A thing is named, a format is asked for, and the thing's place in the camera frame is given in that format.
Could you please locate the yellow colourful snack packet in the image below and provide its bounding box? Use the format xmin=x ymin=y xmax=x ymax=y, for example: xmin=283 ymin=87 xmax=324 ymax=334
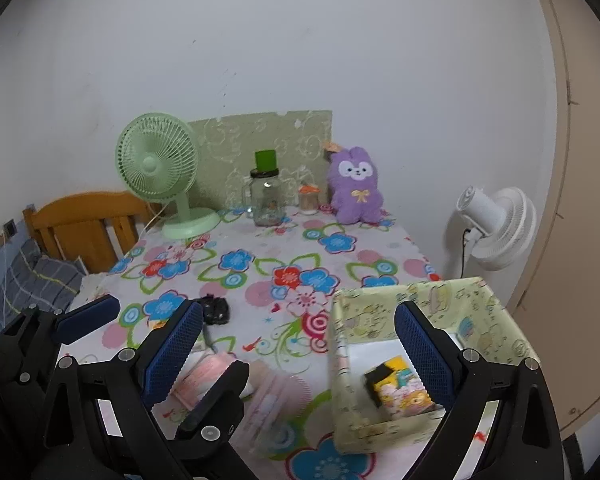
xmin=363 ymin=355 xmax=434 ymax=418

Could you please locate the pink striped packet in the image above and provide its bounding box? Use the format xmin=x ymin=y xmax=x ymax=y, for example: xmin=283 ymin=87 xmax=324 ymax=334
xmin=172 ymin=352 xmax=242 ymax=411

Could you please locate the pink translucent packet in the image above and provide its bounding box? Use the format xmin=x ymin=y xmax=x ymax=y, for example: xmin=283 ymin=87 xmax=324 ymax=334
xmin=240 ymin=360 xmax=312 ymax=456

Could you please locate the wooden bed headboard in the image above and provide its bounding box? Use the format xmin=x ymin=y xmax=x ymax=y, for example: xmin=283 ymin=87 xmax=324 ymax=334
xmin=22 ymin=191 xmax=164 ymax=276

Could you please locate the glass mug jar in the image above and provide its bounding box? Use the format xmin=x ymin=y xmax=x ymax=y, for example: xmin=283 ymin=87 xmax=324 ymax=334
xmin=241 ymin=167 xmax=286 ymax=227

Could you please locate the pale fan cord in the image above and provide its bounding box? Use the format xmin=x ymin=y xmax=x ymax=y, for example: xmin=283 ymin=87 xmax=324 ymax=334
xmin=139 ymin=203 xmax=165 ymax=237

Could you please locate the green patterned board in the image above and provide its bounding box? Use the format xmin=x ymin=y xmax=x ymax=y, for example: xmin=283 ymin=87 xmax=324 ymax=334
xmin=187 ymin=110 xmax=333 ymax=211

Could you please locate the black crumpled bag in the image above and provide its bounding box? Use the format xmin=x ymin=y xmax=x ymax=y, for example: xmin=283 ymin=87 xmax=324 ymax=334
xmin=195 ymin=296 xmax=230 ymax=325

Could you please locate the white floor fan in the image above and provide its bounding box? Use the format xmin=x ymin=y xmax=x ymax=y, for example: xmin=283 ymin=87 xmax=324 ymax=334
xmin=442 ymin=185 xmax=538 ymax=281

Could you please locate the small jar with orange lid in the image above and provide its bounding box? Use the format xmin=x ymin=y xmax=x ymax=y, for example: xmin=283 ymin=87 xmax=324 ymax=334
xmin=298 ymin=184 xmax=321 ymax=216

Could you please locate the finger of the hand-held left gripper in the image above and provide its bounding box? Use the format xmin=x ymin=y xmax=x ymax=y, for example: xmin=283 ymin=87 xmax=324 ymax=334
xmin=0 ymin=295 xmax=121 ymax=392
xmin=175 ymin=361 xmax=251 ymax=455

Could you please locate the green desk fan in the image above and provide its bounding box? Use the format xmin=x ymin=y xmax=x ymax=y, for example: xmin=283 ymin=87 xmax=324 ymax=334
xmin=115 ymin=112 xmax=222 ymax=240

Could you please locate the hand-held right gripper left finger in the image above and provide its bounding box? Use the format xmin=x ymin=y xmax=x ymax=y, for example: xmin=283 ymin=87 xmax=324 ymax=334
xmin=45 ymin=302 xmax=204 ymax=480

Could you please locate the green plastic cup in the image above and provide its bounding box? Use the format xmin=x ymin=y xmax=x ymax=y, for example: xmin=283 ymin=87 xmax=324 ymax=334
xmin=254 ymin=149 xmax=279 ymax=175

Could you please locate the floral tablecloth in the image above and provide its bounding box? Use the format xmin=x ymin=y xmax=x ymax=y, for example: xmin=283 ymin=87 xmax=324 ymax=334
xmin=50 ymin=205 xmax=486 ymax=480

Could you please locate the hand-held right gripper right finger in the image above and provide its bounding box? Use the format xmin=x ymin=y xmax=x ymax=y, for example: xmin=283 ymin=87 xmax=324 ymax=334
xmin=395 ymin=301 xmax=566 ymax=480

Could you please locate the blue plaid bedding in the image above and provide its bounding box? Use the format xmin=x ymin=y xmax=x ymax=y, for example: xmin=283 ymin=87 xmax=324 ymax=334
xmin=0 ymin=237 xmax=87 ymax=333

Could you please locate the cartoon print fabric storage box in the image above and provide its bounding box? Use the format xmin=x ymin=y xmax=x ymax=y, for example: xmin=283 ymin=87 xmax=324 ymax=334
xmin=328 ymin=276 xmax=541 ymax=454

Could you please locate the purple plush bunny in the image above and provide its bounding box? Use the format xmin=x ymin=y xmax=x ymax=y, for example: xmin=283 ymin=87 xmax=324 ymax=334
xmin=323 ymin=141 xmax=386 ymax=225

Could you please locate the beige door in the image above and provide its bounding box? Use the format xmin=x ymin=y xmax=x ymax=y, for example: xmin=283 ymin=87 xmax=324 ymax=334
xmin=510 ymin=0 xmax=600 ymax=436

